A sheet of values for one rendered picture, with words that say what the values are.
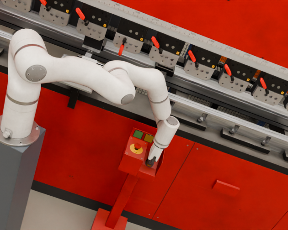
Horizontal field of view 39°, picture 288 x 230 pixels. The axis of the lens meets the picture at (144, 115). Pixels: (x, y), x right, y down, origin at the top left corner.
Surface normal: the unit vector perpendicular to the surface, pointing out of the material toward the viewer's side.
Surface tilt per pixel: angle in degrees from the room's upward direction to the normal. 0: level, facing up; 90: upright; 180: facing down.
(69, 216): 0
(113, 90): 74
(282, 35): 90
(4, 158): 90
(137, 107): 0
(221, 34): 90
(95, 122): 90
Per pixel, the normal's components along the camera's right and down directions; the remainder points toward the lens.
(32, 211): 0.33, -0.75
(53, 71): 0.73, 0.60
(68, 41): -0.13, 0.57
